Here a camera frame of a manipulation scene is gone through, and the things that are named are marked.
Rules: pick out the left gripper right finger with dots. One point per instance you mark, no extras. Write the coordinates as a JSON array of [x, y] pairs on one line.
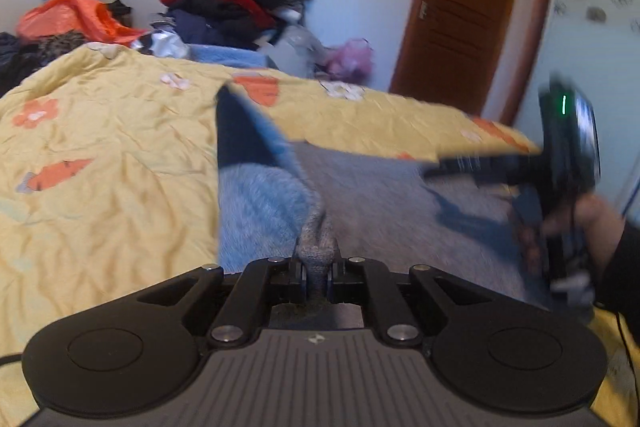
[[344, 282]]

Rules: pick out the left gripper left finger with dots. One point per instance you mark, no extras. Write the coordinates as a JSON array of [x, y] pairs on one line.
[[288, 279]]

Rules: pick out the grey and navy sweater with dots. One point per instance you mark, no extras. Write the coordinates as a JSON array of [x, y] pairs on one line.
[[283, 199]]

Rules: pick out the black clothes pile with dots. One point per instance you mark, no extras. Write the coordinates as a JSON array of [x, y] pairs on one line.
[[20, 59]]

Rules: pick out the right hand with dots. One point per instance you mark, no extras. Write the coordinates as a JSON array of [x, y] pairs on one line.
[[601, 224]]

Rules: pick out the pink plastic bag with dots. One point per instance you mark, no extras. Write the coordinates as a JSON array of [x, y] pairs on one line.
[[352, 62]]

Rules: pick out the yellow floral quilt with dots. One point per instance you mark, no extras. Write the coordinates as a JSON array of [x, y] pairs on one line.
[[115, 310]]

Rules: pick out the brown wooden door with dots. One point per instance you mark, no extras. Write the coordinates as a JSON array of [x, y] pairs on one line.
[[450, 51]]

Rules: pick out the light blue blanket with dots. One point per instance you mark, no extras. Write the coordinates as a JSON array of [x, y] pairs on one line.
[[226, 56]]

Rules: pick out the orange plastic bag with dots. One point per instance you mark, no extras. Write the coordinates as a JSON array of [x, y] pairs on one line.
[[89, 17]]

